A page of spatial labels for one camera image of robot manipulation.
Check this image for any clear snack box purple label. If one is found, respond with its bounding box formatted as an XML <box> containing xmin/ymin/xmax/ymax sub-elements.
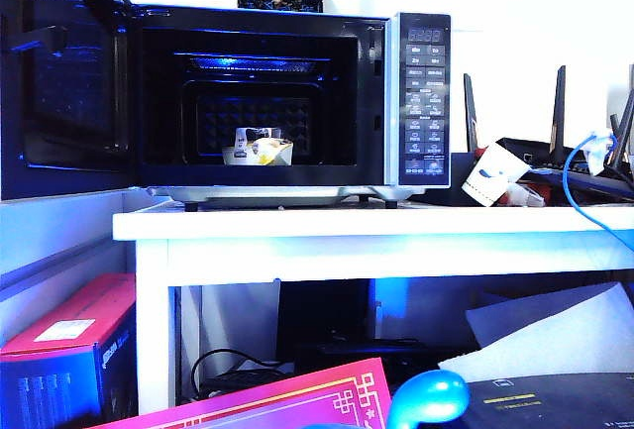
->
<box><xmin>220</xmin><ymin>126</ymin><xmax>295</xmax><ymax>168</ymax></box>

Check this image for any black glass microwave door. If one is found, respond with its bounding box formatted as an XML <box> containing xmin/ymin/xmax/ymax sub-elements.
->
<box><xmin>0</xmin><ymin>0</ymin><xmax>143</xmax><ymax>202</ymax></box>

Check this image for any black Midea microwave oven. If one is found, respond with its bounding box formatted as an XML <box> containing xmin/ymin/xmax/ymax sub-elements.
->
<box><xmin>128</xmin><ymin>1</ymin><xmax>454</xmax><ymax>212</ymax></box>

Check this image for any large black box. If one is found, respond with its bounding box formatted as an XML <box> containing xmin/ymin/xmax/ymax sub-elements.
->
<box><xmin>275</xmin><ymin>278</ymin><xmax>373</xmax><ymax>351</ymax></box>

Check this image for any pink box with gold pattern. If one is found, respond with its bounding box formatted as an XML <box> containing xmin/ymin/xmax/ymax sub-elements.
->
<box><xmin>91</xmin><ymin>357</ymin><xmax>395</xmax><ymax>429</ymax></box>

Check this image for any red and blue cardboard box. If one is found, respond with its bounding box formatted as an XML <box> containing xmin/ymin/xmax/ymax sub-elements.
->
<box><xmin>0</xmin><ymin>272</ymin><xmax>140</xmax><ymax>429</ymax></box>

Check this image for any black box with yellow stripe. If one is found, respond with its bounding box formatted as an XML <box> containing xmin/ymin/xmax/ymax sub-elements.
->
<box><xmin>455</xmin><ymin>372</ymin><xmax>634</xmax><ymax>429</ymax></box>

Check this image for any white table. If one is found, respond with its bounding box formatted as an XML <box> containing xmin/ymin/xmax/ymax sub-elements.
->
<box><xmin>112</xmin><ymin>202</ymin><xmax>634</xmax><ymax>416</ymax></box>

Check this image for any white paper cup blue print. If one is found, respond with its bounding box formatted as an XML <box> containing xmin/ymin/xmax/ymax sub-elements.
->
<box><xmin>461</xmin><ymin>141</ymin><xmax>532</xmax><ymax>209</ymax></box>

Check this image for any small red and white item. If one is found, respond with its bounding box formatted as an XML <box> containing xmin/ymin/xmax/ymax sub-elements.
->
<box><xmin>498</xmin><ymin>182</ymin><xmax>547</xmax><ymax>209</ymax></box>

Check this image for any black router with antennas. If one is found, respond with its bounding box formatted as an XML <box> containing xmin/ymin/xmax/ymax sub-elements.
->
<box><xmin>462</xmin><ymin>63</ymin><xmax>634</xmax><ymax>207</ymax></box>

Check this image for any glossy blue rounded object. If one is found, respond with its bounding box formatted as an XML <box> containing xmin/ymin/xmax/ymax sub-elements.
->
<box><xmin>385</xmin><ymin>369</ymin><xmax>473</xmax><ymax>429</ymax></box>

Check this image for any white paper sheet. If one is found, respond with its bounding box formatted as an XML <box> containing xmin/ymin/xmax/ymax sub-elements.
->
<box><xmin>437</xmin><ymin>279</ymin><xmax>634</xmax><ymax>383</ymax></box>

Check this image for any thin black cable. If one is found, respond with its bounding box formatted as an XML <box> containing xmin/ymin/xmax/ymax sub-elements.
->
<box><xmin>190</xmin><ymin>348</ymin><xmax>298</xmax><ymax>400</ymax></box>

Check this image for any blue network cable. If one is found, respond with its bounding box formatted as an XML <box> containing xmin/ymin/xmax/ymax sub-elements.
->
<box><xmin>561</xmin><ymin>131</ymin><xmax>634</xmax><ymax>252</ymax></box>

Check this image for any frosted partition with grey frame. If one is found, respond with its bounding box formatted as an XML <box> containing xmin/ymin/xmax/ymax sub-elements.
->
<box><xmin>0</xmin><ymin>188</ymin><xmax>140</xmax><ymax>346</ymax></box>

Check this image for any white tape tag on cable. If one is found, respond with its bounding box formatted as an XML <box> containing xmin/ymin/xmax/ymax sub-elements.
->
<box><xmin>583</xmin><ymin>127</ymin><xmax>618</xmax><ymax>175</ymax></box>

